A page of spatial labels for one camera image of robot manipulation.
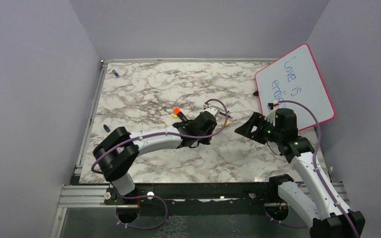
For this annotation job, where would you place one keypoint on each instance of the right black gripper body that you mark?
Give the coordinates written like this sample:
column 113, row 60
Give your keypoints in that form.
column 265, row 130

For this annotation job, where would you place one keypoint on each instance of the pink red pen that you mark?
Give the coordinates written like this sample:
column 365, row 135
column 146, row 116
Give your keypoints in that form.
column 226, row 114

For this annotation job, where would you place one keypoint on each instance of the dark blue cap near edge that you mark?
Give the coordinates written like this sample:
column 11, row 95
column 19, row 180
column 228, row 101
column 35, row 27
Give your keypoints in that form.
column 106, row 128

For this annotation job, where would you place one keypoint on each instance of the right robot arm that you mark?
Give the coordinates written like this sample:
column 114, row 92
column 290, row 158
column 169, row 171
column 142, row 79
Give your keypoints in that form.
column 325, row 213

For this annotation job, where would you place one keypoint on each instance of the orange capped black highlighter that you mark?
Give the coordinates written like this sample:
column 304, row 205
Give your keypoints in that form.
column 179, row 114

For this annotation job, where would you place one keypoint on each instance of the pink framed whiteboard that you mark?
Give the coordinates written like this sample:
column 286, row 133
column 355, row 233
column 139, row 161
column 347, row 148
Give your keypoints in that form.
column 294, row 80

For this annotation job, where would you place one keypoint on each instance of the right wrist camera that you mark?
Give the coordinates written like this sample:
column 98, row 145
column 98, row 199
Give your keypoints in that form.
column 272, row 110

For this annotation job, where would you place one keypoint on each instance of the yellow marker pen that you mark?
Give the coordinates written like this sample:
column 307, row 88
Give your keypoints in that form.
column 228, row 123

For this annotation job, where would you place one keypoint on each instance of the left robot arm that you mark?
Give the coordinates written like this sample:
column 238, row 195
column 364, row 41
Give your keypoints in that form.
column 118, row 151

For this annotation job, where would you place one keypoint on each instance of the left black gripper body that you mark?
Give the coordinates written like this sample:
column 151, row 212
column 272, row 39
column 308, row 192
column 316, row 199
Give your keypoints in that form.
column 205, row 141

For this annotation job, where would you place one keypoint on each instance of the blue cap far corner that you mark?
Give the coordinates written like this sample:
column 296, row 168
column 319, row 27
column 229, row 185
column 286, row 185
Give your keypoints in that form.
column 115, row 73

